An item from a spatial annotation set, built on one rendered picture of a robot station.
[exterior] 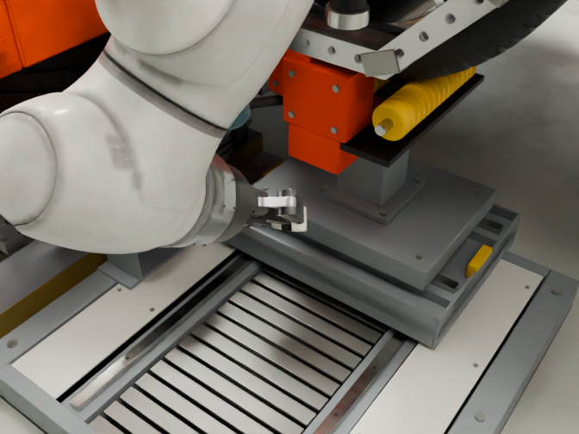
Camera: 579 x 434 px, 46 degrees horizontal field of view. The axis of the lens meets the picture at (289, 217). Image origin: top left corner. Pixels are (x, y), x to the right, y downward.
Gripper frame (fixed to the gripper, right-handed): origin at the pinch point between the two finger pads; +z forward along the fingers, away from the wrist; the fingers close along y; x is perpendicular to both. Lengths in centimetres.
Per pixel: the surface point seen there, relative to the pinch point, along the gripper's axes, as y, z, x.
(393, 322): -1, 49, -15
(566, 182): 27, 115, 16
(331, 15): 10.1, -11.6, 18.1
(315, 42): -2.5, 16.8, 26.8
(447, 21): 17.3, 10.9, 24.2
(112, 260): -56, 39, -2
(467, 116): 1, 130, 40
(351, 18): 12.1, -11.3, 17.5
